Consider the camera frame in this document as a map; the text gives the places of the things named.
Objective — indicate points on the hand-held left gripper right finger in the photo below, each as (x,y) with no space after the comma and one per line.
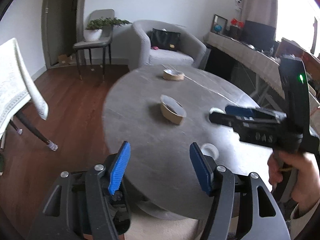
(201,168)

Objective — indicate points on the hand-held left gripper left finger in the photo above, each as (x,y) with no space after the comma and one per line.
(119,167)

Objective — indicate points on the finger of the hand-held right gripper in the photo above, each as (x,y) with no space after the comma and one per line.
(247,111)
(222,119)

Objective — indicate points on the black trash bin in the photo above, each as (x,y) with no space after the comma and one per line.
(125,226)

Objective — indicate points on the person's right forearm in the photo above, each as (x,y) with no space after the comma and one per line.
(306,222)

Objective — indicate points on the person's right hand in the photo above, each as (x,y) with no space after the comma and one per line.
(308,177)

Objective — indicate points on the white tape roll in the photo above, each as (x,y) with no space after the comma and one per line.
(215,110)

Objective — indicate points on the clear tape roll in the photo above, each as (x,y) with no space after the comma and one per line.
(211,150)

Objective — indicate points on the round grey table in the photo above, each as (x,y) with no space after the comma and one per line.
(155,142)

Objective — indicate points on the large brown cardboard box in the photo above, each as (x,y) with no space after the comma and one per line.
(308,55)

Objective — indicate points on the thick brown tape roll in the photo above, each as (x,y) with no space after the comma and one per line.
(170,113)

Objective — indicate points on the sideboard with lace cloth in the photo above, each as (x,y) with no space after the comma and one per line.
(252,57)

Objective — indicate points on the flat brown tape roll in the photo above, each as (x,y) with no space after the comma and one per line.
(173,76)

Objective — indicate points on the beige rug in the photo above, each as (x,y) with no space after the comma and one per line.
(162,228)

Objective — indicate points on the black monitor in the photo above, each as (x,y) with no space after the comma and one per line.
(260,36)

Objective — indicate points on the small blue globe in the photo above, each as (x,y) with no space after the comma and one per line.
(218,28)

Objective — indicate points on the small red flags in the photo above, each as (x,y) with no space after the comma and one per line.
(237,22)

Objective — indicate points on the dark table leg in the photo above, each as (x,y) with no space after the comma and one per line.
(35,131)
(15,127)

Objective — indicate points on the black bag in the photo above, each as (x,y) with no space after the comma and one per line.
(165,40)

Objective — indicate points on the grey armchair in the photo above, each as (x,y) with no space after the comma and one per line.
(142,45)

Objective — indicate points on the small cardboard box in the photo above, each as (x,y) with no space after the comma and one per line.
(63,59)

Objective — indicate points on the grey dining chair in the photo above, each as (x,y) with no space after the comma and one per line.
(92,46)

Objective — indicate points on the white tablecloth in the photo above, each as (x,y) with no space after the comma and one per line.
(17,85)

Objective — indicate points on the potted plant in white pot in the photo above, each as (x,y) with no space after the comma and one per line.
(93,34)

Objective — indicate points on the grey door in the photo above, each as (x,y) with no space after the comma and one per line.
(56,30)

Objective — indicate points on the picture frame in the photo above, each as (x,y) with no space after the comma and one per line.
(223,21)

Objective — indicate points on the white security camera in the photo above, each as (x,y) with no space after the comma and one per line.
(240,0)

